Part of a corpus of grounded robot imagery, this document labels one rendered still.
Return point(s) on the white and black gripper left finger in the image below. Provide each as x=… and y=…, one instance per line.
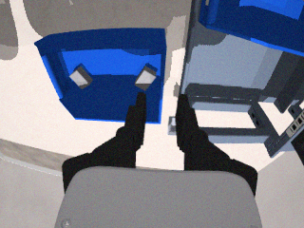
x=119, y=151

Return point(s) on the black rectangular case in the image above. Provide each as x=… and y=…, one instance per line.
x=298, y=144

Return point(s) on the blue bin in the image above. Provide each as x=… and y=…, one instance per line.
x=277, y=24
x=119, y=56

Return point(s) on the grey shelf rack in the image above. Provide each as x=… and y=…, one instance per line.
x=231, y=74

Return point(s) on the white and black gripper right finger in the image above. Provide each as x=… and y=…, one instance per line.
x=199, y=152

